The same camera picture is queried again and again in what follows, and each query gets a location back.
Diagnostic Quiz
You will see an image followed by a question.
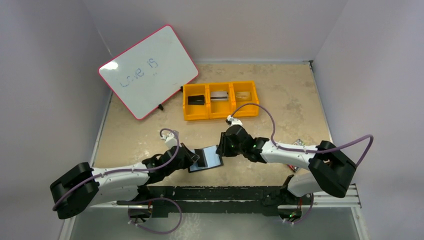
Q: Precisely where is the black leather card holder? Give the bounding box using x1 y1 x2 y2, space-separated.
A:
188 145 224 173

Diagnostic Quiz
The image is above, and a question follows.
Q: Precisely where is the yellow three-compartment tray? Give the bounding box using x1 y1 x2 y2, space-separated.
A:
182 81 260 121

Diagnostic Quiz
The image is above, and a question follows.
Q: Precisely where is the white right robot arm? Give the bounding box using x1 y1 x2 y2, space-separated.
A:
216 125 357 204

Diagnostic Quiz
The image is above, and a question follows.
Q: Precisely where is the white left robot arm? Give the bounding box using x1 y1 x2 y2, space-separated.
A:
49 144 203 220

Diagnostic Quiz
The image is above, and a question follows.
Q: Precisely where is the beige card in tray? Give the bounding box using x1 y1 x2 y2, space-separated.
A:
234 91 252 102

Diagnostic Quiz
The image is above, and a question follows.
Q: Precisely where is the silver card in tray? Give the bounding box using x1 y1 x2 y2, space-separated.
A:
210 91 229 102

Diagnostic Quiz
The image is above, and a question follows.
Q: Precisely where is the black card in tray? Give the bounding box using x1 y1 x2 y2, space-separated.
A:
187 95 206 106

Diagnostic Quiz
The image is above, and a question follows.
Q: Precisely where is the pack of coloured markers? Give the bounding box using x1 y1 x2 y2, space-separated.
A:
287 139 306 173

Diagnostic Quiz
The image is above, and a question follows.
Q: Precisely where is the pink framed whiteboard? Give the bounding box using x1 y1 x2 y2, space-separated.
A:
98 24 199 120

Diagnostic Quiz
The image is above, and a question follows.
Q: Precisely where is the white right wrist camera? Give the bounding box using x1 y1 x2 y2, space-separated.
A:
225 115 243 127

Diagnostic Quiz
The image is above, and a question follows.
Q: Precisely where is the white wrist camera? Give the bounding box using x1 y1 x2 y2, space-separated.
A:
160 131 179 149
225 115 243 127

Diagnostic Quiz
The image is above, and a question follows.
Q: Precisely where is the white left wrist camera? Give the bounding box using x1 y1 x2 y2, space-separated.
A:
160 131 179 149

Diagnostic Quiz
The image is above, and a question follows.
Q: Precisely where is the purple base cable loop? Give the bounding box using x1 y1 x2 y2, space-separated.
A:
127 197 183 235

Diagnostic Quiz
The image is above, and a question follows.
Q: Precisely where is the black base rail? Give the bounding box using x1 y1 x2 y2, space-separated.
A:
117 185 312 220

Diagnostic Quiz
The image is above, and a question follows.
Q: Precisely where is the aluminium frame rail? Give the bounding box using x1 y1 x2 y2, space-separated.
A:
90 185 362 208

